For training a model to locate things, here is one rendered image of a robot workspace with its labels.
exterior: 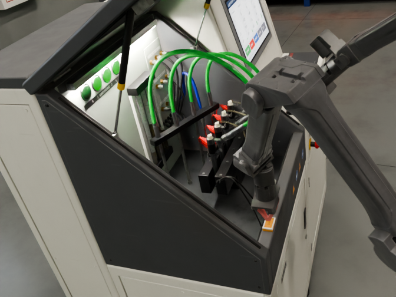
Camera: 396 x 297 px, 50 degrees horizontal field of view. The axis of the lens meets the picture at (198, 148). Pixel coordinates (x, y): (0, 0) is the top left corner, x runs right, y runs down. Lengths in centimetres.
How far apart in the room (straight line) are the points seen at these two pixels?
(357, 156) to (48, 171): 92
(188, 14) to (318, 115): 104
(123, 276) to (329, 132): 103
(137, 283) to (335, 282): 118
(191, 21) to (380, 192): 110
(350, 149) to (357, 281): 171
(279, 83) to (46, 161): 82
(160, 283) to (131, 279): 12
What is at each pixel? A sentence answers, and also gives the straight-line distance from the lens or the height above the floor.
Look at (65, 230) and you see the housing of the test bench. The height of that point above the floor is 94.
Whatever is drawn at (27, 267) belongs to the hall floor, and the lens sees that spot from 295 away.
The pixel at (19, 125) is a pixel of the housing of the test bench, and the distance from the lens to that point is 131.
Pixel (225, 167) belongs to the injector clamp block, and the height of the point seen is 98.
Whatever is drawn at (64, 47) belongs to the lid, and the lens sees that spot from 104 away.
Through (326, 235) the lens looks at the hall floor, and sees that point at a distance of 261.
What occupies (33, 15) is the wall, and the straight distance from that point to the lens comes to 601.
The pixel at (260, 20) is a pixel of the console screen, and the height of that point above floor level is 123.
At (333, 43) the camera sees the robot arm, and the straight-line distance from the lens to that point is 128.
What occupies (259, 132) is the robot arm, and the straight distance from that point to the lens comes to 91.
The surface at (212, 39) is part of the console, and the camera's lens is 167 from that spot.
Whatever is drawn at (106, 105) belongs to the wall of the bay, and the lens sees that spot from 139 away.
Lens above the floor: 186
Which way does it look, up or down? 32 degrees down
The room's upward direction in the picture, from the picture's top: 12 degrees counter-clockwise
